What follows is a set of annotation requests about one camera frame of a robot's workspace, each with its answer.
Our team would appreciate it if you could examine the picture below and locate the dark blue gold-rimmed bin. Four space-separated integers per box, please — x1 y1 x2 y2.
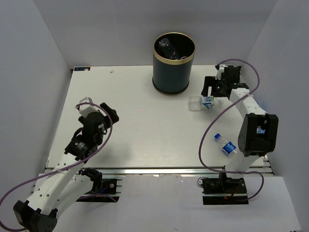
152 32 196 95

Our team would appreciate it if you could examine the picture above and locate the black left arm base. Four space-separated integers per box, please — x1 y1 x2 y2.
78 178 123 203

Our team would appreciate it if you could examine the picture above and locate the small bottle blue cap label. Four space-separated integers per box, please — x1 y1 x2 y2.
214 133 237 156

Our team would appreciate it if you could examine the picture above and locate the clear bottle green white label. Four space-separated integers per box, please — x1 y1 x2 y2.
188 96 224 111

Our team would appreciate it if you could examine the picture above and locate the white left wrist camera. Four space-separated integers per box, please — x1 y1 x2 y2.
75 97 99 118

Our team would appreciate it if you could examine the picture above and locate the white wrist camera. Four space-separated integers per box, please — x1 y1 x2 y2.
215 64 228 80
75 97 99 118

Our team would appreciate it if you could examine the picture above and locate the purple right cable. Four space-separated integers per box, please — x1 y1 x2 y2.
199 58 265 200

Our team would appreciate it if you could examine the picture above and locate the clear bottle blue label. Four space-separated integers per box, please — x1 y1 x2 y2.
158 38 179 60

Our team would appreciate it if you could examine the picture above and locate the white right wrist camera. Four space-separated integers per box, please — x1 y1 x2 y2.
215 64 228 80

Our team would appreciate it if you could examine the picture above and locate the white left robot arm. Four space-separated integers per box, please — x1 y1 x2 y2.
13 99 119 232

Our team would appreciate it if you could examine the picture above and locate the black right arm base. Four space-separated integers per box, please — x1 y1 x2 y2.
197 177 249 205

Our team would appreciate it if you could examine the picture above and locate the left blue corner sticker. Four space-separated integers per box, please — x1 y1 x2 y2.
74 67 91 72

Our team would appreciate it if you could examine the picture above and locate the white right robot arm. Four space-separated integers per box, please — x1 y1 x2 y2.
204 64 279 193

